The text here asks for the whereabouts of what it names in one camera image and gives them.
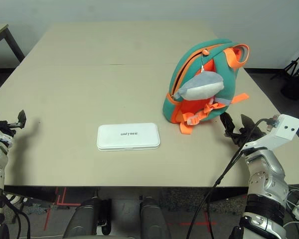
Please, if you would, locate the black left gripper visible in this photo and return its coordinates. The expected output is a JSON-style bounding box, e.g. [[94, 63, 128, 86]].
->
[[0, 109, 28, 137]]

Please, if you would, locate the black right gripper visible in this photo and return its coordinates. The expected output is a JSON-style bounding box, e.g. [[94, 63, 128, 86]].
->
[[220, 112, 266, 150]]

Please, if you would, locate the teal and orange backpack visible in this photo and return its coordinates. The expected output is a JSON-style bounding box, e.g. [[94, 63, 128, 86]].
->
[[161, 38, 250, 135]]

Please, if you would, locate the white Unitree pencil case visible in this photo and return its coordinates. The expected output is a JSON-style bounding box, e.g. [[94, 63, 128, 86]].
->
[[96, 122, 161, 151]]

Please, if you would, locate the black equipment bag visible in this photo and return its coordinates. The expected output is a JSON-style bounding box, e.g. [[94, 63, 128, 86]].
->
[[280, 67, 299, 101]]

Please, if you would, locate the black tripod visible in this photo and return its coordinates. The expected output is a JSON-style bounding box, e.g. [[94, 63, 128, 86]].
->
[[270, 44, 299, 80]]

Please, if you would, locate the dark grey left robot leg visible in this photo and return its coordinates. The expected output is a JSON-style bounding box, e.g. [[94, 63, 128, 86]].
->
[[63, 196, 113, 239]]

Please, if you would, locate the dark grey robot leg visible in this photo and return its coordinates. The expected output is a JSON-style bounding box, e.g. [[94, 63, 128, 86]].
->
[[139, 196, 171, 239], [63, 196, 113, 239]]

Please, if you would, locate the dark grey right robot leg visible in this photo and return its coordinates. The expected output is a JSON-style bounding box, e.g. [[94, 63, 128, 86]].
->
[[139, 196, 171, 239]]

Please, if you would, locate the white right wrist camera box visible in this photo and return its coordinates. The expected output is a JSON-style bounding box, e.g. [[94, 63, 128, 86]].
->
[[239, 114, 299, 153]]

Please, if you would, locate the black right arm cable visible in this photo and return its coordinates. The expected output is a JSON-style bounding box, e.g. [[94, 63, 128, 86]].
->
[[186, 119, 277, 239]]

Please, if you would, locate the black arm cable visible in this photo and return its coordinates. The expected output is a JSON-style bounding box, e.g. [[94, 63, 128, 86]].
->
[[0, 191, 32, 239], [186, 119, 277, 239]]

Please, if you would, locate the grey plush whale keychain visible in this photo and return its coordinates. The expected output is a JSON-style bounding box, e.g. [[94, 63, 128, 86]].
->
[[173, 53, 224, 101]]

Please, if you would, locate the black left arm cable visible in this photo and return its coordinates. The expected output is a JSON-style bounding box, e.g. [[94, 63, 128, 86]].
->
[[0, 191, 32, 239]]

